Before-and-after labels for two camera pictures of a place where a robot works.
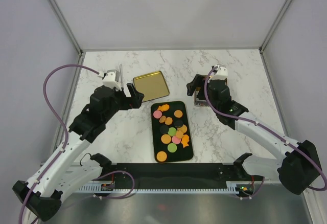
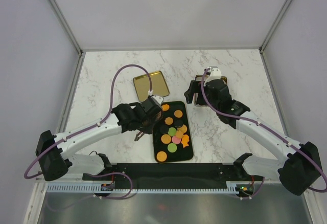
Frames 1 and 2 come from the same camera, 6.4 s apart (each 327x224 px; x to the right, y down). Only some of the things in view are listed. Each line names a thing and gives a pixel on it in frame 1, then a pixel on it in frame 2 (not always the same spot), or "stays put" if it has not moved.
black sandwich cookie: x=163 y=129 stays put
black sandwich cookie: x=178 y=123 stays put
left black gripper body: x=124 y=103 -> x=148 y=125
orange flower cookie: x=179 y=134 stays put
